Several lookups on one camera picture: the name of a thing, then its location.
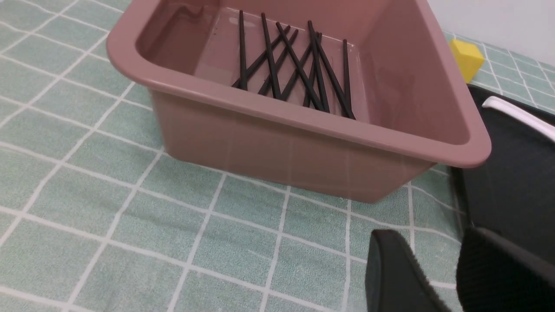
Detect black chopstick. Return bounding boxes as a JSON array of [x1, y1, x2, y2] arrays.
[[308, 20, 330, 113], [274, 28, 313, 104], [276, 22, 325, 112], [261, 13, 280, 99], [343, 39, 355, 119], [232, 26, 291, 88], [238, 10, 248, 91]]

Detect green checkered tablecloth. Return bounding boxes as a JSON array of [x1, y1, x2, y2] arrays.
[[0, 0, 555, 312]]

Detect white spoon top left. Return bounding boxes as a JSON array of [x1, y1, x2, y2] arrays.
[[482, 96, 555, 143]]

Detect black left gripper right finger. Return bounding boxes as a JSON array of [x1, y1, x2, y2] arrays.
[[456, 227, 555, 312]]

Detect pink plastic bin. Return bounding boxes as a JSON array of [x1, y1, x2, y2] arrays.
[[106, 0, 492, 203]]

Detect black chopstick in bin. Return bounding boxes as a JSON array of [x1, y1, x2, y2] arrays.
[[238, 10, 248, 91], [232, 26, 291, 88], [261, 13, 280, 99], [274, 28, 313, 104], [276, 22, 325, 112], [308, 20, 330, 113]]

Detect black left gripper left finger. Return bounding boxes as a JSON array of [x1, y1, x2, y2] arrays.
[[365, 229, 450, 312]]

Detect yellow cube block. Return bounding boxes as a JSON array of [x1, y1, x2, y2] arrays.
[[449, 39, 484, 84]]

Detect black plastic tray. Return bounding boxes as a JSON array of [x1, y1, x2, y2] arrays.
[[451, 84, 555, 264]]

